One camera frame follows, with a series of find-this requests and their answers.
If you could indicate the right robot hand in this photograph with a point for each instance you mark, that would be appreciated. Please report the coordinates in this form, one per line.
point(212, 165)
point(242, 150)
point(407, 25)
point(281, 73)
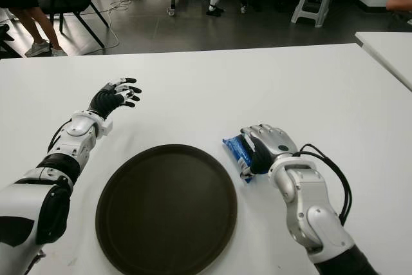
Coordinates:
point(273, 141)

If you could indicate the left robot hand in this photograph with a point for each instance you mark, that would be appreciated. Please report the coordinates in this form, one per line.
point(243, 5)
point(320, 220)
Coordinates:
point(103, 100)

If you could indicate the blue Oreo packet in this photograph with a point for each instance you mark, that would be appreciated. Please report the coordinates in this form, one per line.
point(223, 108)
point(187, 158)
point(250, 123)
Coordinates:
point(235, 147)

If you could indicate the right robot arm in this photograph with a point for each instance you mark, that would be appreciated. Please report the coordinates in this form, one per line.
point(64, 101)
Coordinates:
point(305, 188)

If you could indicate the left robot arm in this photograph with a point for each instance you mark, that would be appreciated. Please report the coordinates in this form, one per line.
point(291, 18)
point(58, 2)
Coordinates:
point(19, 197)

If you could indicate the black chair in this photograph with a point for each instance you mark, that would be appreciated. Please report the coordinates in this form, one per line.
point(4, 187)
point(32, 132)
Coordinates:
point(66, 1)

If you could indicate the round dark brown tray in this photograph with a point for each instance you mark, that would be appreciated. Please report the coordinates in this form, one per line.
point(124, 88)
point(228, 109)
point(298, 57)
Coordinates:
point(165, 210)

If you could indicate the neighbouring white table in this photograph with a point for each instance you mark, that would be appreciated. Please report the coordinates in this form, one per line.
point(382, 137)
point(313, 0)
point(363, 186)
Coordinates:
point(389, 49)

